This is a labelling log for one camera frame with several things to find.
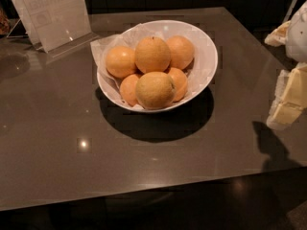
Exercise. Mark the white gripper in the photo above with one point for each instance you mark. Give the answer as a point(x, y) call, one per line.
point(297, 37)

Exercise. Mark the white ceramic bowl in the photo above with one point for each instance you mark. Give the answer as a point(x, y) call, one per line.
point(207, 61)

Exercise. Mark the back right orange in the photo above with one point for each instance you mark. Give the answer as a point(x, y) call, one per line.
point(182, 51)

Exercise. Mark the lower right orange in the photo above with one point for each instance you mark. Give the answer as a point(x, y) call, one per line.
point(180, 81)

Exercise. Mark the top centre orange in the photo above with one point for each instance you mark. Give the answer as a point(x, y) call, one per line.
point(152, 54)

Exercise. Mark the front yellowish orange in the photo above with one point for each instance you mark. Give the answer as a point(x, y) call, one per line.
point(155, 90)

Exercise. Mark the lower left orange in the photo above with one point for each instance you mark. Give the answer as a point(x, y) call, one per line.
point(127, 89)

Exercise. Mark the clear acrylic sign holder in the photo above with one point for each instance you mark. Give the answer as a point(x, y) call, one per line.
point(55, 26)

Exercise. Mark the brown object at left edge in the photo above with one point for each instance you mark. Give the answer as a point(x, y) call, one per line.
point(4, 23)

